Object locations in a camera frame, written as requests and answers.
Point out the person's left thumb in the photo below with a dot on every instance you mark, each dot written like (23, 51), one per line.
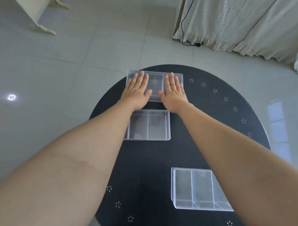
(149, 92)

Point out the clear plastic divided box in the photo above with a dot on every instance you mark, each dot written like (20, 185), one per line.
(149, 125)
(193, 188)
(155, 81)

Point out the person's right forearm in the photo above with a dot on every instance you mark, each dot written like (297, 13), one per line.
(232, 158)

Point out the person's left forearm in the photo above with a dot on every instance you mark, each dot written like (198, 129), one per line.
(69, 163)

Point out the person's right thumb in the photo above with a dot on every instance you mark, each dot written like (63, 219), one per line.
(161, 94)

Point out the person's right little finger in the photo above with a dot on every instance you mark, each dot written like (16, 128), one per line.
(182, 89)

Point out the person's right middle finger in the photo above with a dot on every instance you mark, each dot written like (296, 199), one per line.
(172, 80)

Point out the person's right hand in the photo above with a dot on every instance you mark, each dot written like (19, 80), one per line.
(173, 96)

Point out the person's left little finger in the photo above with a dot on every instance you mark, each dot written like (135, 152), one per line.
(129, 83)

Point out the white curtain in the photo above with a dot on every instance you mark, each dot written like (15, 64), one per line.
(232, 23)

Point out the cream furniture leg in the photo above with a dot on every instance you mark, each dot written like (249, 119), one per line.
(35, 16)

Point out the person's left middle finger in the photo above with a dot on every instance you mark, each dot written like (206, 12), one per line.
(141, 78)

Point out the black dotted round tablecloth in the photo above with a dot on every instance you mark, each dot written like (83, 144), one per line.
(149, 163)

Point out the person's left hand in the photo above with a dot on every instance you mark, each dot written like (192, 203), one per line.
(135, 94)

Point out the white fabric bundle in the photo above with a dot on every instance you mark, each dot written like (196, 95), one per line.
(296, 64)

